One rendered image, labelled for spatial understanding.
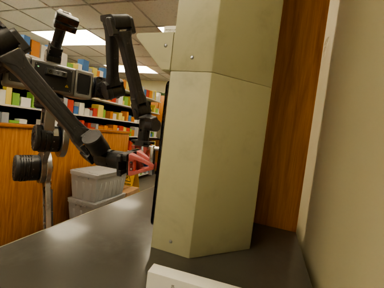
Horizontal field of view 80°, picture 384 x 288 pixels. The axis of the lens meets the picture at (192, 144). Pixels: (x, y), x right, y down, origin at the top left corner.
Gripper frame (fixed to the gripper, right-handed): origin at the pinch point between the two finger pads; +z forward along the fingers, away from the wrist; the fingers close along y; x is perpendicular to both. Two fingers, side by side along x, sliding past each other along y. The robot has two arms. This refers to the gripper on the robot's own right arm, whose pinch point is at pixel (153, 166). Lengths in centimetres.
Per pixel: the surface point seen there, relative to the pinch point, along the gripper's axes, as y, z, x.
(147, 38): -0.5, -2.6, -35.2
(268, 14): 12, 27, -44
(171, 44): -0.8, 4.6, -33.6
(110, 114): 281, -243, 17
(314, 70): 37, 43, -33
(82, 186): 135, -165, 87
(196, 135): -4.2, 14.3, -11.3
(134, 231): -4.0, -3.8, 20.3
